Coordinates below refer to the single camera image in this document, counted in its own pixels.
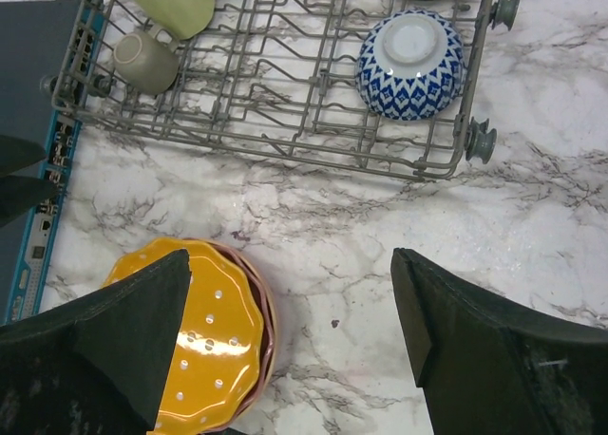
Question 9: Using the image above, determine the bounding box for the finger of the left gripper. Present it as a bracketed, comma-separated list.
[0, 135, 47, 177]
[0, 176, 58, 227]

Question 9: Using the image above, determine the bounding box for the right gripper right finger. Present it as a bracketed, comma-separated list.
[390, 248, 607, 434]

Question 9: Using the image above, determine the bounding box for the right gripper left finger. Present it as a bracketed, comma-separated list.
[1, 249, 191, 434]

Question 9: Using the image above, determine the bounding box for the yellow polka dot plate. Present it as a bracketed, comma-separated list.
[105, 237, 264, 434]

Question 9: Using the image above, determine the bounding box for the grey ceramic mug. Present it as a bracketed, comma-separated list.
[112, 24, 180, 96]

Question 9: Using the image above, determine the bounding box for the pink polka dot plate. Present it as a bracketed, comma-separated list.
[208, 244, 277, 431]

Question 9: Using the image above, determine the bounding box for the light green ceramic mug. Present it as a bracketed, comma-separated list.
[133, 0, 215, 40]

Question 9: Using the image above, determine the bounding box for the red blue patterned bowl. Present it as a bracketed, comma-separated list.
[354, 9, 466, 122]

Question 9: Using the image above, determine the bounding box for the grey wire dish rack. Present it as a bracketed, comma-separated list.
[40, 0, 520, 181]

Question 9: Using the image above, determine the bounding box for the pink plate under stack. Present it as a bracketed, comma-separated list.
[189, 237, 281, 434]

